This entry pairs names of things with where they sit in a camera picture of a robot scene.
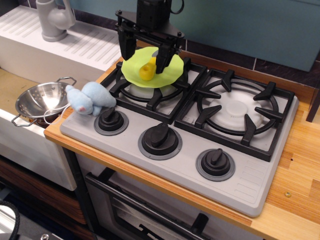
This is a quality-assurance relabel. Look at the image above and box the grey toy faucet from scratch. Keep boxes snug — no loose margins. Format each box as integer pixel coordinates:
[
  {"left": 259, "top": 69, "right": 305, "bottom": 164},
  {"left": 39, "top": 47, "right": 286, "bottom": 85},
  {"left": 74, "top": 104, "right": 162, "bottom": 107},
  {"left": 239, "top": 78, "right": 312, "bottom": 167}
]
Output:
[{"left": 35, "top": 0, "right": 76, "bottom": 42}]

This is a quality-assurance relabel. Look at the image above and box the white toy sink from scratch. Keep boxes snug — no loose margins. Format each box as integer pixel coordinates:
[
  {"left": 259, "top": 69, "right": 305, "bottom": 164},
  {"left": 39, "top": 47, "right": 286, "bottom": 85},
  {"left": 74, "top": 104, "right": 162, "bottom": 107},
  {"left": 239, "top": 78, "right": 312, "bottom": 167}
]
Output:
[{"left": 0, "top": 5, "right": 121, "bottom": 191}]

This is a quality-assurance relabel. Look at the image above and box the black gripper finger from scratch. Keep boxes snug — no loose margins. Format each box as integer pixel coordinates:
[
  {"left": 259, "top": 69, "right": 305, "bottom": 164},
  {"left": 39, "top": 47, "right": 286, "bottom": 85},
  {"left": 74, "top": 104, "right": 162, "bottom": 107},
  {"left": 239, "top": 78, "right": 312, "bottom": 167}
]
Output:
[
  {"left": 155, "top": 42, "right": 175, "bottom": 74},
  {"left": 118, "top": 27, "right": 137, "bottom": 60}
]

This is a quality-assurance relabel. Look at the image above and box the toy oven door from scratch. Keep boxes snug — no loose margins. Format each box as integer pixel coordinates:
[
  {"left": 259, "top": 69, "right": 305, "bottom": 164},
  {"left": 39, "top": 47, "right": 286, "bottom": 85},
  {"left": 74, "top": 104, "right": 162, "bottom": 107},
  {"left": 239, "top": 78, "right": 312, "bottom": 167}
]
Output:
[{"left": 85, "top": 168, "right": 209, "bottom": 240}]

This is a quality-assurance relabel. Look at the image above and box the black burner grate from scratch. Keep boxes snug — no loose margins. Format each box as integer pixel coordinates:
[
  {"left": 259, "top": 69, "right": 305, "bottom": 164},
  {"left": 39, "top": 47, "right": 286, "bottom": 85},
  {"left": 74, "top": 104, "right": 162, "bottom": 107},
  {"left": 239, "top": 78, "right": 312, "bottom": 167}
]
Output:
[
  {"left": 174, "top": 68, "right": 299, "bottom": 162},
  {"left": 100, "top": 57, "right": 208, "bottom": 124}
]

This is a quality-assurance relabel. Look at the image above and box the green plastic plate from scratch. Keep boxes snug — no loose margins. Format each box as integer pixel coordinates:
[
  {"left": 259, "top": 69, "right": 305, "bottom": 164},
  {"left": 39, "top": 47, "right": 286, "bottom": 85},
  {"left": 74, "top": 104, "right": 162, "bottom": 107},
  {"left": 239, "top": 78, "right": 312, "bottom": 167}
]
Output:
[{"left": 121, "top": 46, "right": 184, "bottom": 88}]

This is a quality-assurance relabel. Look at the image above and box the left black stove knob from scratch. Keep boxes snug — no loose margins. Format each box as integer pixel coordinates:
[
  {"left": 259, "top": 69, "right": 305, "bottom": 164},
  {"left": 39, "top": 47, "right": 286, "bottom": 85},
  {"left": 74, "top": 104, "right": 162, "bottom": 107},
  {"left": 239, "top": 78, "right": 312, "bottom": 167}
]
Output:
[{"left": 94, "top": 107, "right": 129, "bottom": 136}]

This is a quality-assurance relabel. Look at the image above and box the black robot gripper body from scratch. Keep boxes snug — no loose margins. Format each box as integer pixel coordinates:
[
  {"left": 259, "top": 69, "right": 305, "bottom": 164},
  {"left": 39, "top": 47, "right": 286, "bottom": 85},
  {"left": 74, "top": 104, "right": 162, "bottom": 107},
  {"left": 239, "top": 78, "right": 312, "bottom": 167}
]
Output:
[{"left": 115, "top": 0, "right": 185, "bottom": 54}]

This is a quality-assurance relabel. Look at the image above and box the yellow handled toy knife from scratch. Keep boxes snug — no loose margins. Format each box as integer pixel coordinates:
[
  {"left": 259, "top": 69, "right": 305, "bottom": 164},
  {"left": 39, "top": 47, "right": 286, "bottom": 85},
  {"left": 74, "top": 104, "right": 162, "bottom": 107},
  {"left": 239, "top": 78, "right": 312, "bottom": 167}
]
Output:
[{"left": 139, "top": 50, "right": 159, "bottom": 81}]

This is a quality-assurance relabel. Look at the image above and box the middle black stove knob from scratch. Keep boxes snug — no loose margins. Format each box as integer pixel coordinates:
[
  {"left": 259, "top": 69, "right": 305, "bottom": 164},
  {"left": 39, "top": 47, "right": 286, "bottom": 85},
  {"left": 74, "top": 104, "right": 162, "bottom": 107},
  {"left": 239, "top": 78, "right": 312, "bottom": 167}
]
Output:
[{"left": 138, "top": 123, "right": 183, "bottom": 161}]

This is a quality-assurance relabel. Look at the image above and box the right black burner grate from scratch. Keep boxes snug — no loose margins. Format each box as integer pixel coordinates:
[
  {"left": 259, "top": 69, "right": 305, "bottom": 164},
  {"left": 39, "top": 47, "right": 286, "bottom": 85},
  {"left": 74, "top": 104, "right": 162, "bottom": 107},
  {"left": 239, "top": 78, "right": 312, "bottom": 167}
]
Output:
[{"left": 174, "top": 68, "right": 299, "bottom": 162}]

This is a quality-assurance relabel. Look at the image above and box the light blue plush toy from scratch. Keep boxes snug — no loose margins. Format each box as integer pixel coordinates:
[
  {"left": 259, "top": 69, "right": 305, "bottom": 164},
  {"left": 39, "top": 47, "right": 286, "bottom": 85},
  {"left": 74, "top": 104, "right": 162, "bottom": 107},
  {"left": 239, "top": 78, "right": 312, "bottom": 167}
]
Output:
[{"left": 65, "top": 81, "right": 117, "bottom": 116}]

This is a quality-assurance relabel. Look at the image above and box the steel colander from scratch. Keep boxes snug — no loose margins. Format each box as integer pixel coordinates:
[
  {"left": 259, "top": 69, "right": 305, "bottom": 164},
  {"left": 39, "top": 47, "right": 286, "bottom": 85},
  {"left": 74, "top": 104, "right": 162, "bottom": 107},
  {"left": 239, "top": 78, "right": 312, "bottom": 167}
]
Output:
[{"left": 11, "top": 76, "right": 77, "bottom": 127}]

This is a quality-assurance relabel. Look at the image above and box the black braided cable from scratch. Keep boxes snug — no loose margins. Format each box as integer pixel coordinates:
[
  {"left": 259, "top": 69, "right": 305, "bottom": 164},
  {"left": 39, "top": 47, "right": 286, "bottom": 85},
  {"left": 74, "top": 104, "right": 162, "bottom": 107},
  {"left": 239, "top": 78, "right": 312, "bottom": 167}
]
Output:
[{"left": 0, "top": 200, "right": 21, "bottom": 240}]

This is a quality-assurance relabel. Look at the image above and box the left black burner grate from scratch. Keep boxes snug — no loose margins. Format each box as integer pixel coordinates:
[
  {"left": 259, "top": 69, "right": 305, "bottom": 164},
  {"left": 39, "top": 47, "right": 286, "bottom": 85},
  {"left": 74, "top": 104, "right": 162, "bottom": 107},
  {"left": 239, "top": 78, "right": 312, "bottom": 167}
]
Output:
[{"left": 100, "top": 57, "right": 208, "bottom": 124}]

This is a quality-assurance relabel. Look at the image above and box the grey toy stove top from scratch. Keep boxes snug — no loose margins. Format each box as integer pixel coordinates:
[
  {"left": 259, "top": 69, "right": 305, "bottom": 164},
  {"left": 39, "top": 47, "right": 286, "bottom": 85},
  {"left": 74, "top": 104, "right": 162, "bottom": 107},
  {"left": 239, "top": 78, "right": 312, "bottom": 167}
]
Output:
[{"left": 60, "top": 58, "right": 299, "bottom": 217}]

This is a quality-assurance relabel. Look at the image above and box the black stove knob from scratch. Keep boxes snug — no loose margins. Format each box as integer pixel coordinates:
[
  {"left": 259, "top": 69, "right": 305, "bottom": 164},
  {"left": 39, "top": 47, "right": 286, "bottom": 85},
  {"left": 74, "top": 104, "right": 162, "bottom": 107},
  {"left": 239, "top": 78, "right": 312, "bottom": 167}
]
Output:
[
  {"left": 196, "top": 148, "right": 236, "bottom": 182},
  {"left": 94, "top": 107, "right": 129, "bottom": 136},
  {"left": 138, "top": 123, "right": 183, "bottom": 161}
]

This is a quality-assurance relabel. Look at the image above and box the teal box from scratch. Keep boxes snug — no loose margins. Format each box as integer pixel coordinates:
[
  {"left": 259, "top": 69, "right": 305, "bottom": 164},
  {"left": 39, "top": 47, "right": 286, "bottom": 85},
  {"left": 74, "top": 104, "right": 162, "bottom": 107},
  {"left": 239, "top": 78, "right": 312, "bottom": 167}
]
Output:
[{"left": 68, "top": 0, "right": 320, "bottom": 73}]

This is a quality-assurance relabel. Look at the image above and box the right black stove knob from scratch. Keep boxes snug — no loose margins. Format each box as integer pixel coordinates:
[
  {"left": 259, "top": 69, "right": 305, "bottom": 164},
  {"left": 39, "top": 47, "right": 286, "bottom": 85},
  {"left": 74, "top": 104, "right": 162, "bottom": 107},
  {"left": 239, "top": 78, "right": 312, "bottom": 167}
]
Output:
[{"left": 196, "top": 148, "right": 236, "bottom": 182}]

